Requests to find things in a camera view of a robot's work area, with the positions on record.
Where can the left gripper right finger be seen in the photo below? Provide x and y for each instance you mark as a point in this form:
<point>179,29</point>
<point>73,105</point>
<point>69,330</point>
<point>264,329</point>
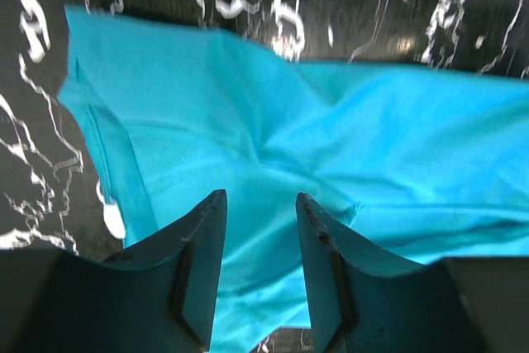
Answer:
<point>363,298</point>

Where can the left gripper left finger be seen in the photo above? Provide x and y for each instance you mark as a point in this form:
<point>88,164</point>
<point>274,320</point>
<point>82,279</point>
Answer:
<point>158,295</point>

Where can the teal t shirt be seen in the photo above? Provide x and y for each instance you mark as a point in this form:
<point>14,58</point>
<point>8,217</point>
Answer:
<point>422,162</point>

